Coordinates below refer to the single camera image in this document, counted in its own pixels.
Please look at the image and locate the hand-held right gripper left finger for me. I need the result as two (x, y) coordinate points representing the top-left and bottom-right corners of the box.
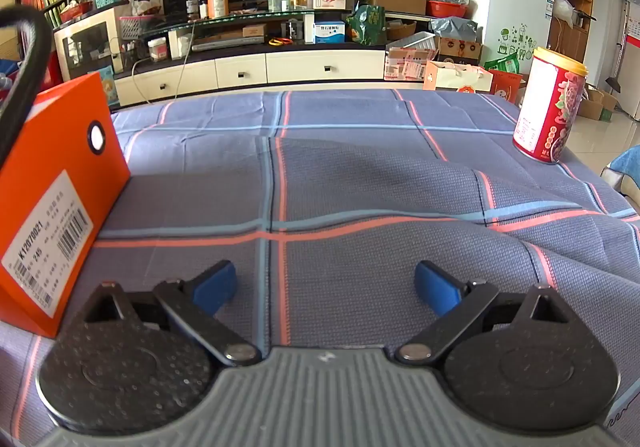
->
(81, 260), (263, 369)

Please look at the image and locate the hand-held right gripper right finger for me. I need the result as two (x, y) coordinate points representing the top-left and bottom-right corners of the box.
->
(394, 260), (576, 369)

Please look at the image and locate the orange cardboard box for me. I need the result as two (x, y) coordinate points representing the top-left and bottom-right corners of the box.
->
(0, 72), (132, 339)

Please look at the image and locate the red drink can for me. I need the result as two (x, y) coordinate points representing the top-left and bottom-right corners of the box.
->
(512, 47), (590, 166)

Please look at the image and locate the orange white gift bag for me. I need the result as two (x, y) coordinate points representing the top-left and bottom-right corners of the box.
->
(423, 60), (494, 93)

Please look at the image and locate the stack of red white packets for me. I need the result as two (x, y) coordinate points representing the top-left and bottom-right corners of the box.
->
(383, 46), (439, 82)

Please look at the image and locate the white black television stand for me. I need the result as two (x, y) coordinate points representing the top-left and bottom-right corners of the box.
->
(112, 9), (437, 108)

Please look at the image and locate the green snack packet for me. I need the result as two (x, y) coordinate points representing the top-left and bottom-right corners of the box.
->
(482, 51), (524, 76)

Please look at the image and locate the brown printed carton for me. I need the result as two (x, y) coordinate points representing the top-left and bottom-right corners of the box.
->
(434, 37), (484, 66)

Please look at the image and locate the small floor cardboard box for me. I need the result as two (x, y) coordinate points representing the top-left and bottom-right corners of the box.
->
(577, 84), (619, 123)

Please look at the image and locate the grey plastic bag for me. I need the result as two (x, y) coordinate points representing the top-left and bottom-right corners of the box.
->
(442, 16), (480, 42)

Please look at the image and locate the pink plastic basket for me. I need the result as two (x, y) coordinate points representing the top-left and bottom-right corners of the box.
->
(119, 15), (161, 42)

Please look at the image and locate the green foil bag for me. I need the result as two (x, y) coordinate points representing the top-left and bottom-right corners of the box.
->
(347, 5), (387, 47)

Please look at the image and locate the white glass-door cabinet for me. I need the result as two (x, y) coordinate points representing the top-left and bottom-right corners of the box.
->
(53, 4), (132, 82)

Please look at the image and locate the white small fridge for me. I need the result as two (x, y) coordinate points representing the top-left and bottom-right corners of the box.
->
(444, 0), (556, 76)

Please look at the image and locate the blue white carton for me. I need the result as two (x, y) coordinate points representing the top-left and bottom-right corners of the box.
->
(314, 21), (347, 46)

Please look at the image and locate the red plastic basin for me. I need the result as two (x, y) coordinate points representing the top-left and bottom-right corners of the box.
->
(427, 0), (469, 19)

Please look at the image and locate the black cable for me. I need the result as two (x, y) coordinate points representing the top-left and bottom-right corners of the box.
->
(0, 6), (54, 165)

